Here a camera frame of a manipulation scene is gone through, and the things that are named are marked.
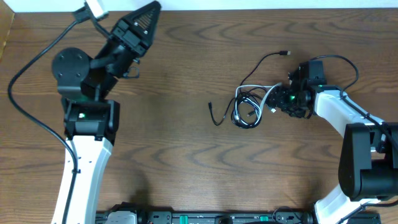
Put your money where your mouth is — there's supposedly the black usb cable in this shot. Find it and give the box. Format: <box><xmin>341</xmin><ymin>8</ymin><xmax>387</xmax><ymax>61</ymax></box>
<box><xmin>207</xmin><ymin>50</ymin><xmax>292</xmax><ymax>130</ymax></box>

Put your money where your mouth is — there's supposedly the white cable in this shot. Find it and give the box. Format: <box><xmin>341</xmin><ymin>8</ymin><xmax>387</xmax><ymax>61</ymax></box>
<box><xmin>233</xmin><ymin>82</ymin><xmax>284</xmax><ymax>127</ymax></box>

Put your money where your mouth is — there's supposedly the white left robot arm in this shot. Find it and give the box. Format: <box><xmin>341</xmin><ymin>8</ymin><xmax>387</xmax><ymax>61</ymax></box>
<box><xmin>52</xmin><ymin>1</ymin><xmax>161</xmax><ymax>223</ymax></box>

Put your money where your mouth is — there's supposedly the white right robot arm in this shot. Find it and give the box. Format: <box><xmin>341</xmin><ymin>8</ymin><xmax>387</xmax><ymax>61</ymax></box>
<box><xmin>264</xmin><ymin>58</ymin><xmax>397</xmax><ymax>223</ymax></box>

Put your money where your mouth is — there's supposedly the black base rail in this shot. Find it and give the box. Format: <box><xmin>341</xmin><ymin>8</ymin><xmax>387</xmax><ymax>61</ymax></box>
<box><xmin>95</xmin><ymin>202</ymin><xmax>382</xmax><ymax>224</ymax></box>

